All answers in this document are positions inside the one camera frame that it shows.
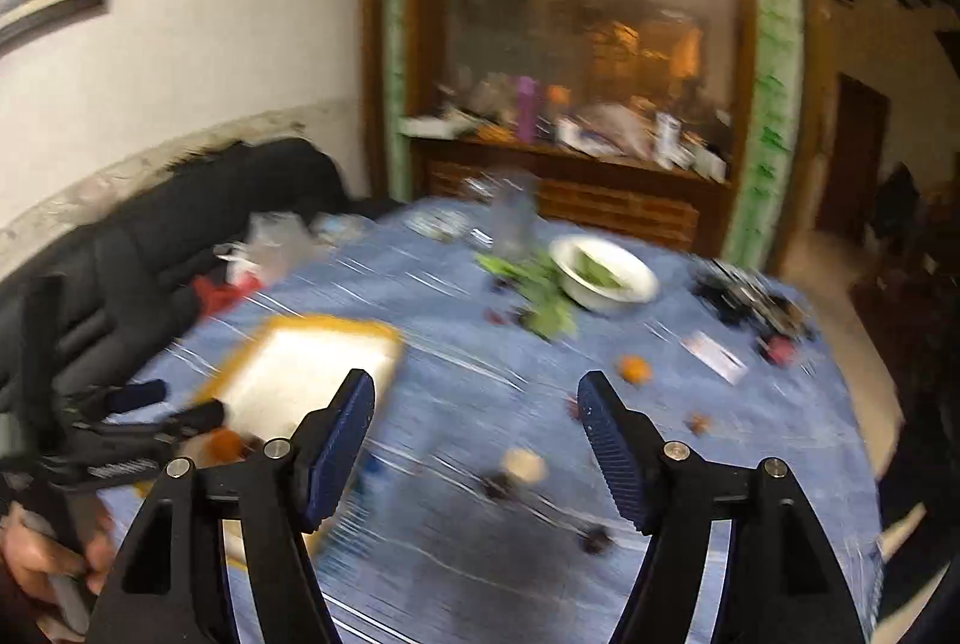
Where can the black padded jacket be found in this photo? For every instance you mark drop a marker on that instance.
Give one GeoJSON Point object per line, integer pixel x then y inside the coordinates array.
{"type": "Point", "coordinates": [150, 239]}

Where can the clear plastic cup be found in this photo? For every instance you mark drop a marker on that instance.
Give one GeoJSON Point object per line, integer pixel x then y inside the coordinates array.
{"type": "Point", "coordinates": [514, 216]}

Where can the clear plastic bag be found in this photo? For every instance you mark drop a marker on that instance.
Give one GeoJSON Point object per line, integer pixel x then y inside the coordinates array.
{"type": "Point", "coordinates": [274, 243]}

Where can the red cloth item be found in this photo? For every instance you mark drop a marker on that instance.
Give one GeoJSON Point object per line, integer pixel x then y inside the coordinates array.
{"type": "Point", "coordinates": [219, 297]}

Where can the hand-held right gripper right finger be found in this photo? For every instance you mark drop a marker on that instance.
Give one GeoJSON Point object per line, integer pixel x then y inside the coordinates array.
{"type": "Point", "coordinates": [611, 456]}

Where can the white paper card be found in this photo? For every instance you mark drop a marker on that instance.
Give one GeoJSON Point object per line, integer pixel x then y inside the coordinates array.
{"type": "Point", "coordinates": [716, 355]}

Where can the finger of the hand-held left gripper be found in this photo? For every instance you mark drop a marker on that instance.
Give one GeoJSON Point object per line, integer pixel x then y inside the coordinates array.
{"type": "Point", "coordinates": [193, 419]}
{"type": "Point", "coordinates": [135, 395]}

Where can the wooden glass cabinet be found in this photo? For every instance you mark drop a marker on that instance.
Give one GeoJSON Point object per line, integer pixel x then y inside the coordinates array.
{"type": "Point", "coordinates": [570, 51]}

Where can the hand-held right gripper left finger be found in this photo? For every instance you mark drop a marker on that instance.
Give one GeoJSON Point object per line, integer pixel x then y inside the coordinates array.
{"type": "Point", "coordinates": [341, 453]}

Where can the green leafy vegetables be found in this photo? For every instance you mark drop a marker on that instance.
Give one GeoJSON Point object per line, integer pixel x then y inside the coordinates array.
{"type": "Point", "coordinates": [536, 295]}

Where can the brown wooden door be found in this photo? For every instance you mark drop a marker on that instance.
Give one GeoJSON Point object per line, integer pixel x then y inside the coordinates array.
{"type": "Point", "coordinates": [851, 156]}

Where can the small orange tangerine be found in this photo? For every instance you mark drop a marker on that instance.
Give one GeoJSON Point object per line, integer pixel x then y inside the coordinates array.
{"type": "Point", "coordinates": [635, 368]}

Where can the white tray with yellow rim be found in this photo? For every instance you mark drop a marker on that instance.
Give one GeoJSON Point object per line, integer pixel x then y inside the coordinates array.
{"type": "Point", "coordinates": [307, 363]}

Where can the person's left hand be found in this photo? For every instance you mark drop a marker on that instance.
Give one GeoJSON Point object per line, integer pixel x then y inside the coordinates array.
{"type": "Point", "coordinates": [45, 554]}

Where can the small printed packet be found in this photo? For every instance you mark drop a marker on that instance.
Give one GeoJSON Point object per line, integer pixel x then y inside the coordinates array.
{"type": "Point", "coordinates": [439, 225]}

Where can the cream round fruit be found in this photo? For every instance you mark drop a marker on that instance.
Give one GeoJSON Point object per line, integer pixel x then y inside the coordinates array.
{"type": "Point", "coordinates": [525, 464]}

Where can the white ceramic bowl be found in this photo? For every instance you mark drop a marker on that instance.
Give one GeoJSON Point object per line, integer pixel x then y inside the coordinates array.
{"type": "Point", "coordinates": [604, 275]}

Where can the purple bottle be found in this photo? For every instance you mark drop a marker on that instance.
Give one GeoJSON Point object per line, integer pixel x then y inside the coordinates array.
{"type": "Point", "coordinates": [526, 105]}

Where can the small brown longan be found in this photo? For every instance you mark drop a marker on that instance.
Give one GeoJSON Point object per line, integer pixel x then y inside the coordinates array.
{"type": "Point", "coordinates": [700, 423]}

